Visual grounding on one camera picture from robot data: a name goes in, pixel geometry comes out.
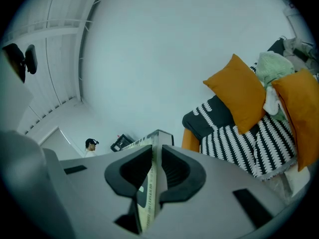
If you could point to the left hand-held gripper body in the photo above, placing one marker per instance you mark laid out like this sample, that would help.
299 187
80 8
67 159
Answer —
12 96

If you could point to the orange throw pillow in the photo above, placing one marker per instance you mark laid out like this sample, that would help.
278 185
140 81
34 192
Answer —
238 92
300 113

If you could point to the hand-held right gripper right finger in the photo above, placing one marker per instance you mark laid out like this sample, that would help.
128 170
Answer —
182 173

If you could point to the pile of grey black clothes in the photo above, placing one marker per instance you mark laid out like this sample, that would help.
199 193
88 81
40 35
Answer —
296 50

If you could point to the black box with red top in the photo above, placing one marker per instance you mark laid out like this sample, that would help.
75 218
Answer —
120 143

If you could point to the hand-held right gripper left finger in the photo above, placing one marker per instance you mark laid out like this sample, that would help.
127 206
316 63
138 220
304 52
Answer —
129 169

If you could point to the cream-spined book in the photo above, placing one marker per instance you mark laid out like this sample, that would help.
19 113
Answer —
150 195

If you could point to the white cloth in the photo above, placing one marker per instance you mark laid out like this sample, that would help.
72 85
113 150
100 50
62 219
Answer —
271 103

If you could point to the black white patterned blanket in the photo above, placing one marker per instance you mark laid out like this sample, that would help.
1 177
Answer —
231 143

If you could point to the light green knitted cloth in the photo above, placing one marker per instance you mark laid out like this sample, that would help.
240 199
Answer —
272 70

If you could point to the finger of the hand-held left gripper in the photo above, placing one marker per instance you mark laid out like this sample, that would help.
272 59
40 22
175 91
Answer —
31 58
15 58

